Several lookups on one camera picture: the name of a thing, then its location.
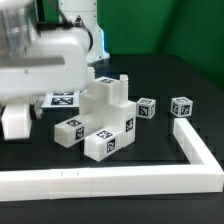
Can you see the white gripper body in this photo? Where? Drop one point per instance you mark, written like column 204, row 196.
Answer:
column 56, row 61

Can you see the white chair seat part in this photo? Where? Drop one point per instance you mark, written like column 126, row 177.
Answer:
column 108, row 98

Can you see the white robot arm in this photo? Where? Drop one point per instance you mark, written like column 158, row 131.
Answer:
column 19, row 29

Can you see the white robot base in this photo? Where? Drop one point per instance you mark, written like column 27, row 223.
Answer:
column 84, row 13

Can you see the white tag sheet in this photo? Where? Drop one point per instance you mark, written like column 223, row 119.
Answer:
column 61, row 99

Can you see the white tagged cube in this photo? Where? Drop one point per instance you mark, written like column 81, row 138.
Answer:
column 146, row 108
column 181, row 106

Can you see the white U-shaped frame fence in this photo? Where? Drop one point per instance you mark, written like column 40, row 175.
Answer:
column 201, row 175

